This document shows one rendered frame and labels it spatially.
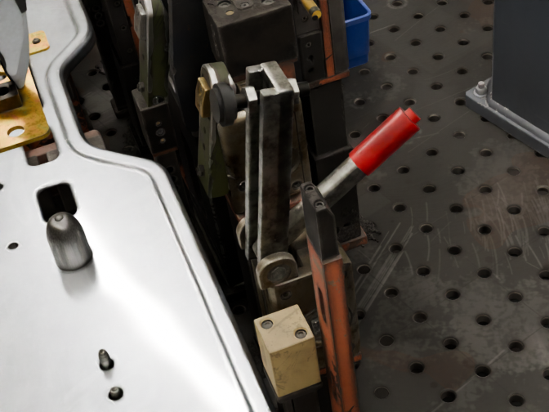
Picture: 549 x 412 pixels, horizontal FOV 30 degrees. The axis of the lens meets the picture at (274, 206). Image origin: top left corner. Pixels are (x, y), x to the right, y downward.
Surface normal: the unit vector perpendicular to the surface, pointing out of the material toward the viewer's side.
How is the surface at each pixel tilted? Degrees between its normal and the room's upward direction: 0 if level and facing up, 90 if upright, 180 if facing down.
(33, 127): 0
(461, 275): 0
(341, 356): 90
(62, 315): 0
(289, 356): 90
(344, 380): 90
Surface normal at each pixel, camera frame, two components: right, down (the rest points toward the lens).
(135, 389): -0.12, -0.71
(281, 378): 0.34, 0.62
